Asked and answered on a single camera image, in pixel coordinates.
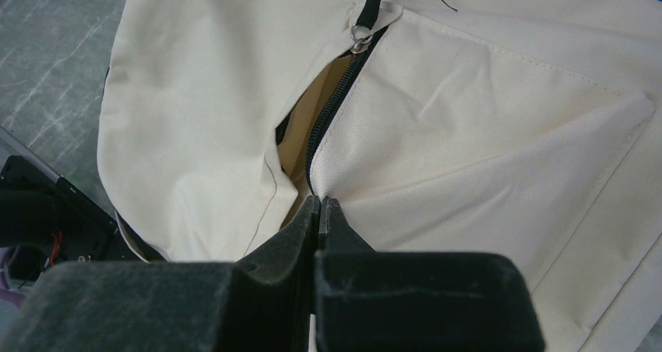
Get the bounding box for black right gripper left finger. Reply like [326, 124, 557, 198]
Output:
[1, 196, 320, 351]

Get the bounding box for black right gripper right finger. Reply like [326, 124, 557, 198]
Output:
[314, 197, 546, 351]

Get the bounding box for beige canvas backpack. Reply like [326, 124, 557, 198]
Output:
[97, 0, 661, 351]

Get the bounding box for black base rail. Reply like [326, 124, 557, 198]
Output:
[1, 155, 165, 291]

